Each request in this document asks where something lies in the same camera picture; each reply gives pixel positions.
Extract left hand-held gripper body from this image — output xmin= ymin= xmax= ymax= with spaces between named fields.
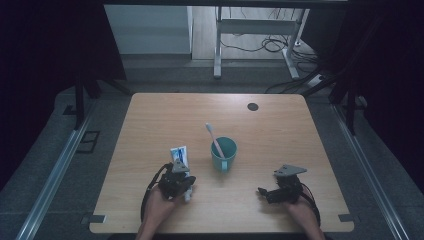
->
xmin=158 ymin=159 xmax=190 ymax=200

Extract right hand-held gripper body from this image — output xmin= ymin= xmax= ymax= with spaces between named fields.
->
xmin=273 ymin=164 xmax=308 ymax=204

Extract white and blue toothpaste tube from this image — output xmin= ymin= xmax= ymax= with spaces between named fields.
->
xmin=169 ymin=145 xmax=195 ymax=203

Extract teal cup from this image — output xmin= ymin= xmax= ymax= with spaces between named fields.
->
xmin=210 ymin=136 xmax=238 ymax=174

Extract pink toothbrush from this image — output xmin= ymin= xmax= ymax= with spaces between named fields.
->
xmin=205 ymin=122 xmax=227 ymax=159

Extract black metal stand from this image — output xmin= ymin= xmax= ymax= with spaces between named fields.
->
xmin=73 ymin=71 xmax=133 ymax=131
xmin=301 ymin=74 xmax=359 ymax=136

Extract white power strip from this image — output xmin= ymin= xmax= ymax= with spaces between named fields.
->
xmin=306 ymin=73 xmax=326 ymax=89

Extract dark curtain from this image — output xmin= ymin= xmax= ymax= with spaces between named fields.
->
xmin=301 ymin=0 xmax=424 ymax=186
xmin=0 ymin=0 xmax=127 ymax=192

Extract white cabinet panel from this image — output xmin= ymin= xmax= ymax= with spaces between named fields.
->
xmin=103 ymin=4 xmax=194 ymax=55

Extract black overhead bar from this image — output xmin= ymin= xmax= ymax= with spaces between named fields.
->
xmin=102 ymin=0 xmax=349 ymax=10

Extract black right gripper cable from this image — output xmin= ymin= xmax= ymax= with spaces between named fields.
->
xmin=299 ymin=182 xmax=322 ymax=228

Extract metal floor rail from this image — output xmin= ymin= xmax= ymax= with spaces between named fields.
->
xmin=332 ymin=103 xmax=412 ymax=240
xmin=14 ymin=108 xmax=94 ymax=240

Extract white desk frame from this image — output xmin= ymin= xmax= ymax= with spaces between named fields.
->
xmin=213 ymin=6 xmax=311 ymax=80

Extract black floor cables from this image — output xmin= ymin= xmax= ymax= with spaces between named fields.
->
xmin=219 ymin=8 xmax=322 ymax=94

